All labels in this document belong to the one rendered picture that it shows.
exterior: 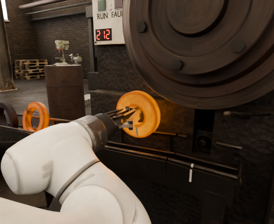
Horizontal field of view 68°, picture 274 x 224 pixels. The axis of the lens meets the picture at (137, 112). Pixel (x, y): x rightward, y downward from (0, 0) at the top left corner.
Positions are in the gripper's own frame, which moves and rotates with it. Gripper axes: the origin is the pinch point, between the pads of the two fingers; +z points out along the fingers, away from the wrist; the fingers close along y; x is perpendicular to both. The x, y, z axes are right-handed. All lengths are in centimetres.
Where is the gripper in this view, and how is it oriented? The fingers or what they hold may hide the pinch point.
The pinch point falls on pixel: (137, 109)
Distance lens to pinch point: 66.8
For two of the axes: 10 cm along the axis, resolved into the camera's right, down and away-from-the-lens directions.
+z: 5.1, -2.8, 8.1
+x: -0.3, -9.5, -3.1
